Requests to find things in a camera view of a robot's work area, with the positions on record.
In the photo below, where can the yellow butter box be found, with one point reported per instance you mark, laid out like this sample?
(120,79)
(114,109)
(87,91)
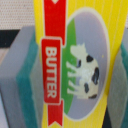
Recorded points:
(78,42)

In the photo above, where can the white woven placemat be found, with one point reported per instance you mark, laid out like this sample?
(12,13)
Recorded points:
(14,14)

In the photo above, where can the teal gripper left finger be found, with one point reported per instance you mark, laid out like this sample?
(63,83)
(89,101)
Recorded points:
(21,82)

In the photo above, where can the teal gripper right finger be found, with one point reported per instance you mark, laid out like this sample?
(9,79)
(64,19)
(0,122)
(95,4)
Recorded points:
(118,94)

